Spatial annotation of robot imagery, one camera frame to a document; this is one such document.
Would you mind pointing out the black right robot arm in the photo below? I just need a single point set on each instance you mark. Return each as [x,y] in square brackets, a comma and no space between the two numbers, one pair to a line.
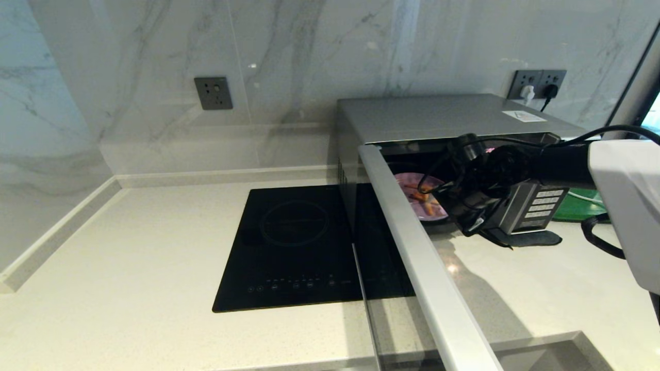
[619,175]

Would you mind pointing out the white paper label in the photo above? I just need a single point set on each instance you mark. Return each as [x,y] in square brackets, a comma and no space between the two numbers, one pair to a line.
[525,116]

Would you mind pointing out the purple plastic plate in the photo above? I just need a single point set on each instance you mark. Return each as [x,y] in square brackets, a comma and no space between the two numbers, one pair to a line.
[407,181]

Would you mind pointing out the grey single wall socket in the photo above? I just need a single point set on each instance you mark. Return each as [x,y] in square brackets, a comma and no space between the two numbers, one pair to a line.
[213,93]

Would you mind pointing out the grey double wall socket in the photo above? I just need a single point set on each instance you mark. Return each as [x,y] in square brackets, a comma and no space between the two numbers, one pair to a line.
[531,77]

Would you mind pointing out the black cloth pad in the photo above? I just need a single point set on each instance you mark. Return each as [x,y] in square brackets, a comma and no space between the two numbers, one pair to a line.
[531,238]

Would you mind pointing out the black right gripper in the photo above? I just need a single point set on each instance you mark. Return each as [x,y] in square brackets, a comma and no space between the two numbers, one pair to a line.
[474,201]

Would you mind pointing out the black induction cooktop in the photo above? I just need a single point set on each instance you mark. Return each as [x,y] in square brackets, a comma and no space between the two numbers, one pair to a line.
[289,247]

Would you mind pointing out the silver microwave oven body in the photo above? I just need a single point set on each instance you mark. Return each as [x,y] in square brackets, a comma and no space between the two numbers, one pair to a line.
[423,116]

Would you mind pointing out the green plastic cutting board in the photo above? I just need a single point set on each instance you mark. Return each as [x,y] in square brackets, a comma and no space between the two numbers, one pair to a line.
[580,208]

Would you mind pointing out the black glass microwave door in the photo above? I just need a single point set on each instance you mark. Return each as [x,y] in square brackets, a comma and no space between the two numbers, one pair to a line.
[428,268]

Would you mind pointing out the white power plug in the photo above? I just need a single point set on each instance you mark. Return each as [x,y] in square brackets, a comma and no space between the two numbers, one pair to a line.
[527,93]

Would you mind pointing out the black power plug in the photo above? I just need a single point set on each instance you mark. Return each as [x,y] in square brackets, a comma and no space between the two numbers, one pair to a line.
[550,91]

